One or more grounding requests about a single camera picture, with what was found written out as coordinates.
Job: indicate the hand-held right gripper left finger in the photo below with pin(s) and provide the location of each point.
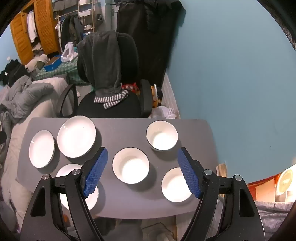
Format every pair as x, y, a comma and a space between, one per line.
96, 173

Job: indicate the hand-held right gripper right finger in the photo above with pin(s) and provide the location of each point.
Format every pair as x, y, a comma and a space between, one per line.
188, 173

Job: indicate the white bowl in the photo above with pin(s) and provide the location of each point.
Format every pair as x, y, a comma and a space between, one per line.
161, 136
130, 165
173, 185

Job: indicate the small white plate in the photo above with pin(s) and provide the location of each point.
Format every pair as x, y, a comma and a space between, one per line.
41, 148

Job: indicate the wooden boards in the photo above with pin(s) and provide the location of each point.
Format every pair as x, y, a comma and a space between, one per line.
222, 169

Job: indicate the white tied bag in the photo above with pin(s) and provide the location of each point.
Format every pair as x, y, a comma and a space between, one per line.
164, 112

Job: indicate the cardboard box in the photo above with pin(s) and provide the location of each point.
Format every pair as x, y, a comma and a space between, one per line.
263, 190

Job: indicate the yellow toy packaging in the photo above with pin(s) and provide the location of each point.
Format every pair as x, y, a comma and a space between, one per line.
154, 95

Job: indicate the red checkered cloth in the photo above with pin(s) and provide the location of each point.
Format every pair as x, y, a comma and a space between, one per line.
130, 87

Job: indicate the grey crumpled cloth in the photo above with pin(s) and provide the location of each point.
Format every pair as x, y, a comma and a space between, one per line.
272, 215

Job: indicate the white bed sheet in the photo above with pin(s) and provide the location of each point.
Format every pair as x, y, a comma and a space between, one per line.
55, 85

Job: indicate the white round fan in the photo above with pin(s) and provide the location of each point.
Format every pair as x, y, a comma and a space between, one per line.
286, 183

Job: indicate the grey duvet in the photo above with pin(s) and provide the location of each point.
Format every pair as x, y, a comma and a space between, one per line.
25, 92

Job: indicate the green checkered cloth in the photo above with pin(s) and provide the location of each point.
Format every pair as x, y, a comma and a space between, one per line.
67, 69

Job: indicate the grey hooded sweater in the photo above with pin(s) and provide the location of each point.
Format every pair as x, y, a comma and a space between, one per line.
104, 62

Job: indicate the blue box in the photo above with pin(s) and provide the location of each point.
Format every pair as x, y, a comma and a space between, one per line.
52, 64

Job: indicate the black office chair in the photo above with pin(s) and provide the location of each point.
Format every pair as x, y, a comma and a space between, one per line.
129, 60

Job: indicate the white plastic bag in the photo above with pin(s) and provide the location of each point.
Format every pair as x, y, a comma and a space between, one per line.
68, 52

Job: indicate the pile of clothes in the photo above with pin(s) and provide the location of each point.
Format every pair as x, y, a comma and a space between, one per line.
37, 61

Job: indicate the black bag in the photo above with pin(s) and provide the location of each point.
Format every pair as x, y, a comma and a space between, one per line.
12, 70

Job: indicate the black hanging coat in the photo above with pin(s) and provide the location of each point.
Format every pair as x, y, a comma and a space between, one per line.
148, 34

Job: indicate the rack of hanging clothes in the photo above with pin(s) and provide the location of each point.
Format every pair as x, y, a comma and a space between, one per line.
69, 30

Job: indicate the wooden wardrobe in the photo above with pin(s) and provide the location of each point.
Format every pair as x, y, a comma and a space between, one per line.
46, 27

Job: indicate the white shelf unit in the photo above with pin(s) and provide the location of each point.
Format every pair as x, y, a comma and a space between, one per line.
86, 14

